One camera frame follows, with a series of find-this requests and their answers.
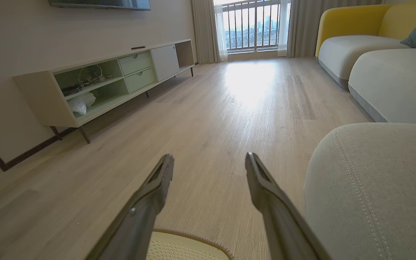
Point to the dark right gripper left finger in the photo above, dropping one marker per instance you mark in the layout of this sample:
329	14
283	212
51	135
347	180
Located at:
139	224

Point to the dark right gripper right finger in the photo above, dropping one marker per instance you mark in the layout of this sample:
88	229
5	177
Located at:
280	220

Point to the white brown-rimmed laundry basket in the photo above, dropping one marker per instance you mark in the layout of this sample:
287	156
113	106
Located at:
182	249

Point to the rounded grey sofa seat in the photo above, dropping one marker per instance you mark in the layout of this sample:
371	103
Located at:
381	195

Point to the grey sofa seat module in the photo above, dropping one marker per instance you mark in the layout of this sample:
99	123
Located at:
399	83

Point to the white plastic bag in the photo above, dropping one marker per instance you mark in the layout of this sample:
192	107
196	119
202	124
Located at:
81	103

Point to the pale green cabinet drawer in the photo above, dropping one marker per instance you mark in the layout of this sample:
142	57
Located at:
140	80
135	63

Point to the dark brown baseboard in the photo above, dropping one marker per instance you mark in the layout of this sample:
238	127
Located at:
9	162

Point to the dark flat shelf item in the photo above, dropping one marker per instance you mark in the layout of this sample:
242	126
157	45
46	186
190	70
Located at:
71	89

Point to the cream TV cabinet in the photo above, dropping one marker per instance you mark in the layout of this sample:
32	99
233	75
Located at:
45	97

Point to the white cabinet door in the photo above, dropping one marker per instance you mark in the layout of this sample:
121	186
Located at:
165	62

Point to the dark remote control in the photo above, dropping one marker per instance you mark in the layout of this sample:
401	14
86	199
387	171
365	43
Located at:
138	47

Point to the yellow backed sofa section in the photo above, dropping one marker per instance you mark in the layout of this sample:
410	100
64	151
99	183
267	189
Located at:
352	50

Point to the sheer white curtain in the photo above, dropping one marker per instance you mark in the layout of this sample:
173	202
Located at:
284	29
221	36

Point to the balcony railing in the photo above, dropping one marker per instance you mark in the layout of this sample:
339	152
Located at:
251	25

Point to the wall mounted television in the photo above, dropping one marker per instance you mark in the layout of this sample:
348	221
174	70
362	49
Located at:
99	3

